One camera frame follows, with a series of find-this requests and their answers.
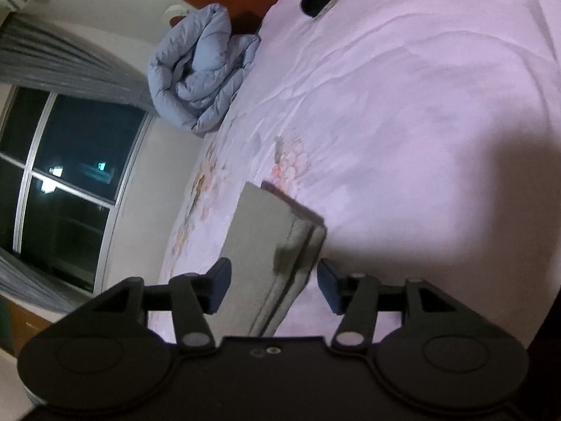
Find grey knit pants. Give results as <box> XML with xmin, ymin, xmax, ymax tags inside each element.
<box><xmin>209</xmin><ymin>182</ymin><xmax>327</xmax><ymax>340</ymax></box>

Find left grey curtain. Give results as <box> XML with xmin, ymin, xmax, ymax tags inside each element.
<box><xmin>1</xmin><ymin>249</ymin><xmax>90</xmax><ymax>314</ymax></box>

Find grey curtain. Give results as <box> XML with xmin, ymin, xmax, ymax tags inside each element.
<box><xmin>1</xmin><ymin>13</ymin><xmax>156</xmax><ymax>114</ymax></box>
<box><xmin>1</xmin><ymin>249</ymin><xmax>90</xmax><ymax>314</ymax></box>

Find brown wooden door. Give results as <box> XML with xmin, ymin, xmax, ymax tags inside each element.
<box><xmin>0</xmin><ymin>296</ymin><xmax>51</xmax><ymax>358</ymax></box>

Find sliding glass window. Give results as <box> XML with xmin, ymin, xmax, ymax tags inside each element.
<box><xmin>1</xmin><ymin>86</ymin><xmax>151</xmax><ymax>294</ymax></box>

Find pink floral bed sheet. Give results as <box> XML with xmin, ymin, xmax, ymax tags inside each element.
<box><xmin>160</xmin><ymin>0</ymin><xmax>560</xmax><ymax>344</ymax></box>

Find light blue rolled duvet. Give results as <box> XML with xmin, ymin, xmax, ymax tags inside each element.
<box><xmin>147</xmin><ymin>3</ymin><xmax>261</xmax><ymax>135</ymax></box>

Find right grey curtain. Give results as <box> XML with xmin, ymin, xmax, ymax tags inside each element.
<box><xmin>1</xmin><ymin>13</ymin><xmax>156</xmax><ymax>114</ymax></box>

